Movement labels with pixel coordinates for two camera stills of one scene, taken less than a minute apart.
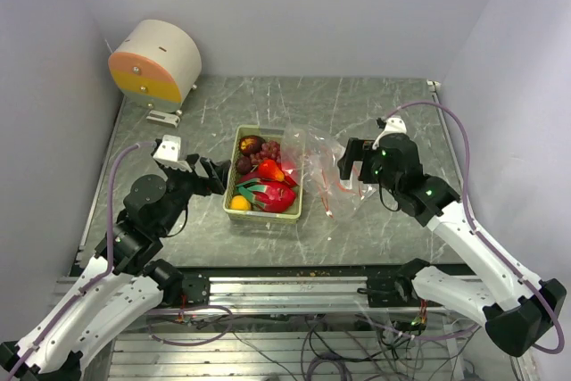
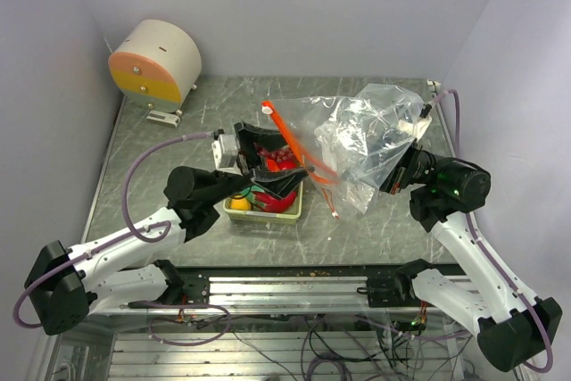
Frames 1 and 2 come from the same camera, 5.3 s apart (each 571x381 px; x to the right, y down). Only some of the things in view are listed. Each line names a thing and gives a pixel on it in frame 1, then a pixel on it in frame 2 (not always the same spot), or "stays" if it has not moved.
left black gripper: x=217 y=174 -> x=247 y=135
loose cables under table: x=344 y=346 stays
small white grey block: x=163 y=118 stays
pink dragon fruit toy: x=269 y=196 stays
